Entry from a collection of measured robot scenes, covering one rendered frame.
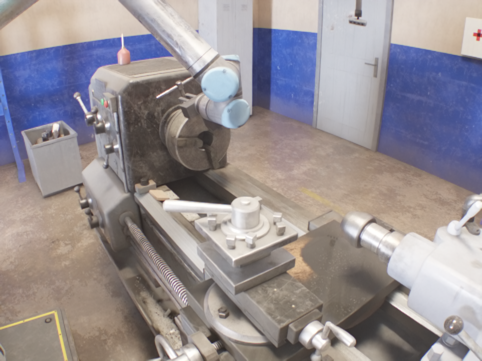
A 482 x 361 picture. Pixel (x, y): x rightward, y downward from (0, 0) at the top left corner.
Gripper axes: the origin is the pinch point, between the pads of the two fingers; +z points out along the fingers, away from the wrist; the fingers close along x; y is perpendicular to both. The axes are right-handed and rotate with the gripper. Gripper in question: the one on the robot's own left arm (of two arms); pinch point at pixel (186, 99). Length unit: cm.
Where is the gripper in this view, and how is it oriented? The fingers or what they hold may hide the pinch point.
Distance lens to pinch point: 131.9
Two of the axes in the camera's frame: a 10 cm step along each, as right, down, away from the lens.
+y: -2.9, -7.7, -5.6
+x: -7.6, 5.5, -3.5
